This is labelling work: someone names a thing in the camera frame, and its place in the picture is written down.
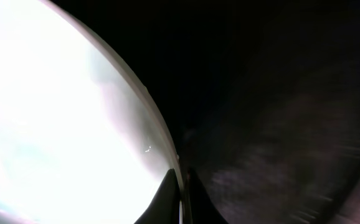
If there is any mint green plate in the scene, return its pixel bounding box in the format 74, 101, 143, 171
0, 1, 184, 224

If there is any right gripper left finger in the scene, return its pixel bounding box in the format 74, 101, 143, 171
135, 169, 181, 224

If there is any round black tray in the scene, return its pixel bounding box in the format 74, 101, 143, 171
58, 1, 360, 223

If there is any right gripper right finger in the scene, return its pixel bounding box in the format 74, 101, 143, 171
186, 168, 227, 224

